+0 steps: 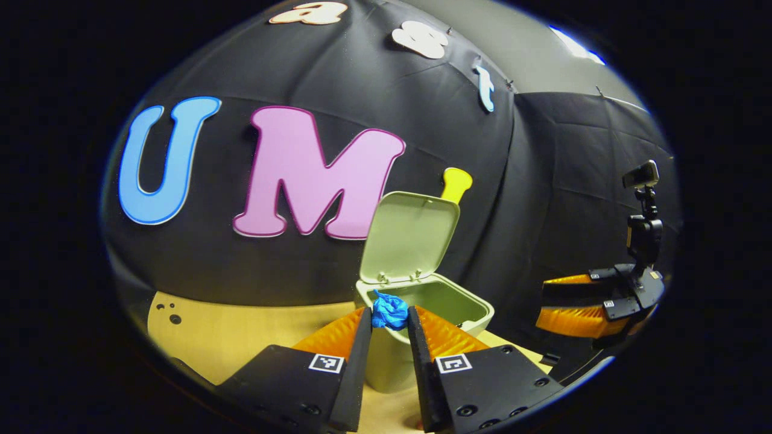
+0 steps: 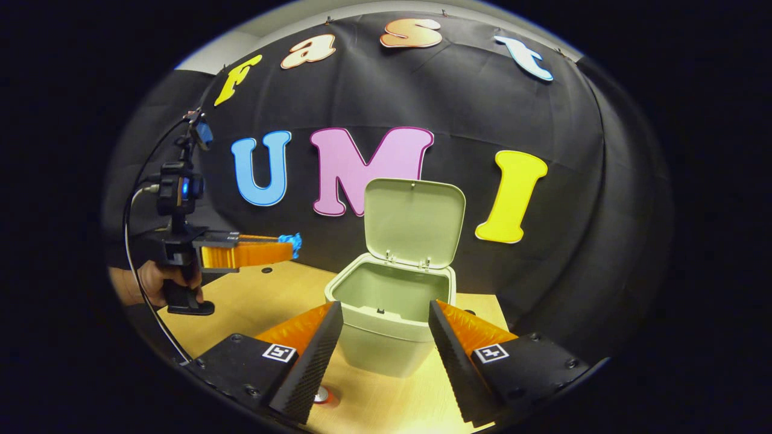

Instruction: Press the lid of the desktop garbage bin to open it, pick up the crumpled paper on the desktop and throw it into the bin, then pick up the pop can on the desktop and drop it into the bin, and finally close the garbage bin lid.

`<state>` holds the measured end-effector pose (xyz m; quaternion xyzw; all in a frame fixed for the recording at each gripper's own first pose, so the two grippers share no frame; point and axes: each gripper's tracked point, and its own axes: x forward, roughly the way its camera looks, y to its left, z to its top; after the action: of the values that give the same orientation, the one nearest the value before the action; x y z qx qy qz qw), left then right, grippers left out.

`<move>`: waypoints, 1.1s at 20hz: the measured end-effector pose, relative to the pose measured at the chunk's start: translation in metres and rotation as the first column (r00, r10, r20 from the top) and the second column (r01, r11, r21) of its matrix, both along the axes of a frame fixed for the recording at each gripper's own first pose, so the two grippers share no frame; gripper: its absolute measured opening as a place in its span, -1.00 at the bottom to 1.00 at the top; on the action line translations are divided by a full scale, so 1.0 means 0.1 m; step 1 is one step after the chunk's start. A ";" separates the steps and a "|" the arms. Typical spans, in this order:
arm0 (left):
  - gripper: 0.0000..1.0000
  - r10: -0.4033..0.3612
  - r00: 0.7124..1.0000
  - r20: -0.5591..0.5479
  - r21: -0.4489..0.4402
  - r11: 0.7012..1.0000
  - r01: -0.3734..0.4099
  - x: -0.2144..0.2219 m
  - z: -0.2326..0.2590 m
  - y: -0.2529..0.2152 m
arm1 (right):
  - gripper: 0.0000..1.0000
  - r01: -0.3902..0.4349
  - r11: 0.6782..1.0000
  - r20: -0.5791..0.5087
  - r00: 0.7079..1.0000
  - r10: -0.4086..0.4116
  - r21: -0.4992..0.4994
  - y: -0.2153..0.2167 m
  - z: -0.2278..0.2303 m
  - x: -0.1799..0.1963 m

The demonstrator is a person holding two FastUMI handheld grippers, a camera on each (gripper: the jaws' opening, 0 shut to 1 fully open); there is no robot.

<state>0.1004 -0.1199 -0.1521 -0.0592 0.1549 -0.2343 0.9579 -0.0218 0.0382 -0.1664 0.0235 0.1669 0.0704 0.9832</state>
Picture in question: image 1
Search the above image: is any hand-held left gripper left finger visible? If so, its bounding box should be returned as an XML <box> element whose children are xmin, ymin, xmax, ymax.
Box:
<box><xmin>211</xmin><ymin>306</ymin><xmax>373</xmax><ymax>434</ymax></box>

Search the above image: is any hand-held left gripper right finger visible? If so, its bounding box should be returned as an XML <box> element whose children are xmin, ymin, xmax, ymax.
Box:
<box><xmin>407</xmin><ymin>305</ymin><xmax>566</xmax><ymax>434</ymax></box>

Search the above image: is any blue paper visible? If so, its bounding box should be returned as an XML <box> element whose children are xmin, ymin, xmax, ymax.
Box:
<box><xmin>370</xmin><ymin>289</ymin><xmax>411</xmax><ymax>331</ymax></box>

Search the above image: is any pale green desktop garbage bin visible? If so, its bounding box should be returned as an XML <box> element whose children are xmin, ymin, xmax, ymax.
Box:
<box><xmin>355</xmin><ymin>191</ymin><xmax>495</xmax><ymax>394</ymax></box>

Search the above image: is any wooden desktop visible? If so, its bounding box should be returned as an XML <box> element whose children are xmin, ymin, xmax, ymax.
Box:
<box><xmin>147</xmin><ymin>291</ymin><xmax>552</xmax><ymax>434</ymax></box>

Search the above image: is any black backdrop cloth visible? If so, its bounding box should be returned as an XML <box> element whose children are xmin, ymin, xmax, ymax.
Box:
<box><xmin>103</xmin><ymin>0</ymin><xmax>682</xmax><ymax>380</ymax></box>

